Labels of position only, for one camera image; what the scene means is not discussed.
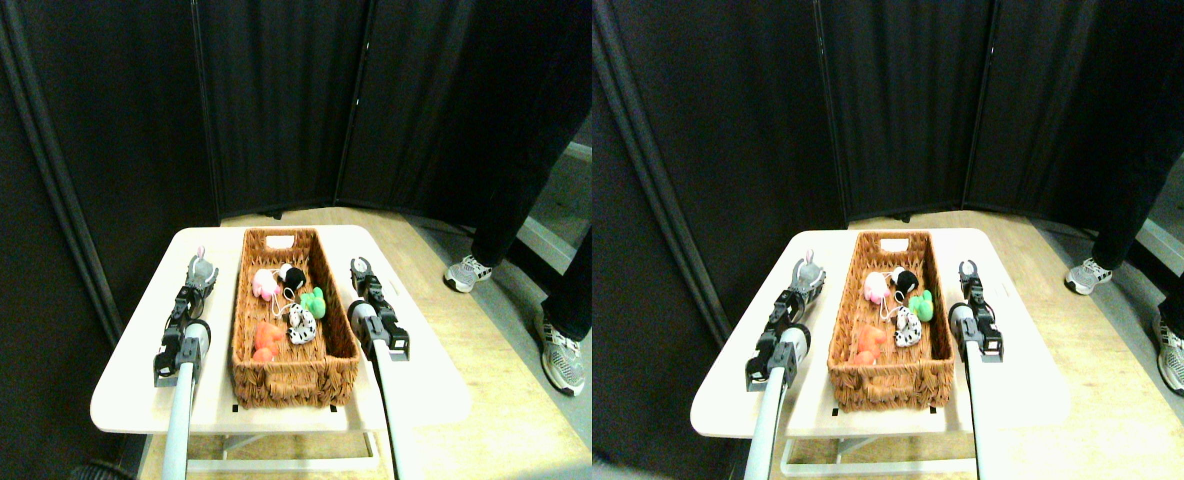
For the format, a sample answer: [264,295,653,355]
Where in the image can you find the orange toy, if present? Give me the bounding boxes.
[849,324,889,367]
[251,320,289,364]

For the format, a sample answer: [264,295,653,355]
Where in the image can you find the low white table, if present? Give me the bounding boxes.
[90,226,471,473]
[690,230,1071,477]

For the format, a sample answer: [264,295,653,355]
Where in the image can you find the brown wicker basket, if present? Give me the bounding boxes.
[231,229,361,408]
[829,233,956,411]

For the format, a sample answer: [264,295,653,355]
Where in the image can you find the grey curtain stand pole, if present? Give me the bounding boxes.
[0,0,123,346]
[592,0,735,349]

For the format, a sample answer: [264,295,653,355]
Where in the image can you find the person's legs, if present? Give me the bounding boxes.
[444,60,592,397]
[1065,60,1184,399]

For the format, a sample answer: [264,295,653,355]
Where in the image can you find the black ribbed hose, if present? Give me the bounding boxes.
[67,460,141,480]

